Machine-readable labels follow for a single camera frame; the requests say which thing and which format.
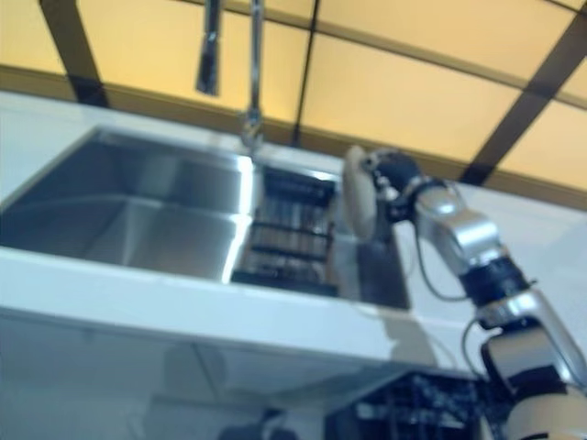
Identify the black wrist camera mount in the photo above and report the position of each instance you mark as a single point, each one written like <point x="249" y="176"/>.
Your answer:
<point x="400" y="208"/>

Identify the cream round plate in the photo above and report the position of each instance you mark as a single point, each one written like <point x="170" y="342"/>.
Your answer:
<point x="360" y="201"/>

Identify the grey mesh dishwasher rack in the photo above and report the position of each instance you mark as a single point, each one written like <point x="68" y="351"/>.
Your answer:
<point x="458" y="399"/>

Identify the black sink drying rack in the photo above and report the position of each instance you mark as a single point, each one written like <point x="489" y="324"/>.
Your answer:
<point x="289" y="256"/>

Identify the stainless steel sink basin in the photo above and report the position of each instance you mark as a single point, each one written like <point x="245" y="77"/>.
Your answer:
<point x="137" y="215"/>

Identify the chrome gooseneck kitchen faucet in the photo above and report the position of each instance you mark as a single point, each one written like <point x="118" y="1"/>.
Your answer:
<point x="256" y="69"/>

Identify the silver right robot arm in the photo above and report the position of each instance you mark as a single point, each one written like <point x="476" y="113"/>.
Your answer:
<point x="477" y="238"/>

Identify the white cabinet door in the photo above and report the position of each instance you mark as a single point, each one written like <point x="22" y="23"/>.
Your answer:
<point x="284" y="376"/>
<point x="91" y="376"/>

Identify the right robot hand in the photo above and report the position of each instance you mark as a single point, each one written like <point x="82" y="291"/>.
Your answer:
<point x="396" y="172"/>

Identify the black built-in dishwasher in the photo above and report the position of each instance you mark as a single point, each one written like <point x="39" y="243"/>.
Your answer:
<point x="413" y="408"/>

